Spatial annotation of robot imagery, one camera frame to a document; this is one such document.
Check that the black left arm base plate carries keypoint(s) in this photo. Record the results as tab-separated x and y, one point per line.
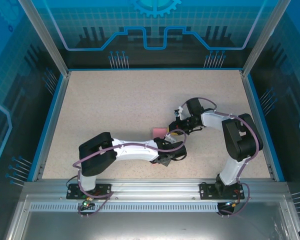
103	191

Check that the aluminium frame post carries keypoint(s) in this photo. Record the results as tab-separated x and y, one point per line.
47	40
262	40

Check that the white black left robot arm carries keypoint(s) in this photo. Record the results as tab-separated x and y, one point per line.
97	155

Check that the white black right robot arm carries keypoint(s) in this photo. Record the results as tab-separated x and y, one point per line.
242	140

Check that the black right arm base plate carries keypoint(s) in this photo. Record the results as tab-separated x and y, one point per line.
207	191

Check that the aluminium side rail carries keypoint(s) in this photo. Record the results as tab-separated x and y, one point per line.
257	100
53	120

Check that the aluminium mounting rail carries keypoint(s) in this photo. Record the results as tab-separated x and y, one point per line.
155	190

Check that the pink cloth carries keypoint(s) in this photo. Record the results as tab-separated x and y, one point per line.
158	133

